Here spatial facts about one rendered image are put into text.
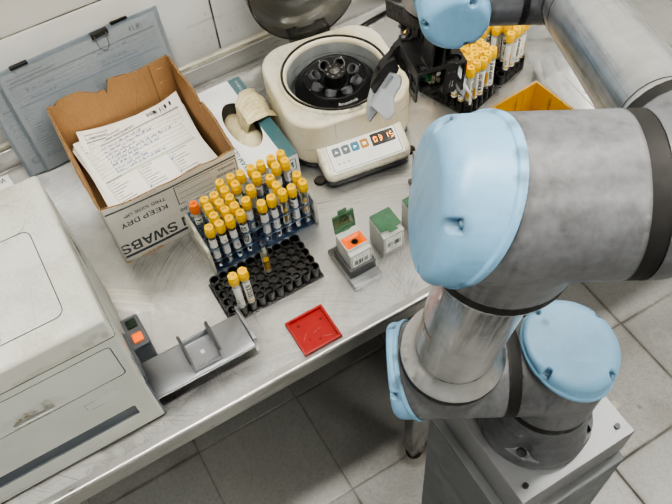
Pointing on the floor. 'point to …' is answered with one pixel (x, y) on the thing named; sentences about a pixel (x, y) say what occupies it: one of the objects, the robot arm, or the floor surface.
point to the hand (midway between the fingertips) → (413, 105)
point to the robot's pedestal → (437, 449)
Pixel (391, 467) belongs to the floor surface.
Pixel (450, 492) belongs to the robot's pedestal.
